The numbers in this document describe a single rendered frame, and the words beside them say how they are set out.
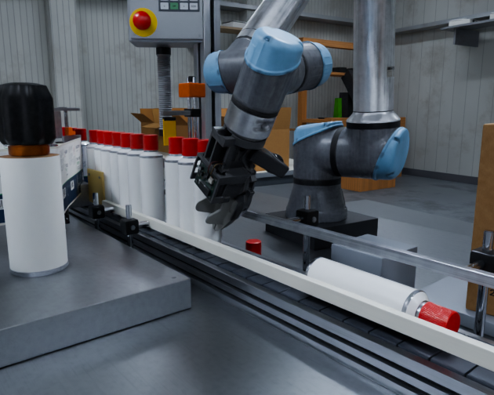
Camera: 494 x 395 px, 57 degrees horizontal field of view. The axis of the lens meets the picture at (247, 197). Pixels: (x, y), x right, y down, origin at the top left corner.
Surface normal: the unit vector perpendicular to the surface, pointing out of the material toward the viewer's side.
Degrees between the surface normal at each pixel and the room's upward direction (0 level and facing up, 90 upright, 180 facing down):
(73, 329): 90
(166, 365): 0
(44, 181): 90
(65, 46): 90
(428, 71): 90
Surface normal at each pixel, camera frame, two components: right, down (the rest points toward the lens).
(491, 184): -0.64, 0.14
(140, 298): 0.63, 0.14
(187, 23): 0.07, 0.18
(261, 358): 0.00, -0.98
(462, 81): -0.86, 0.10
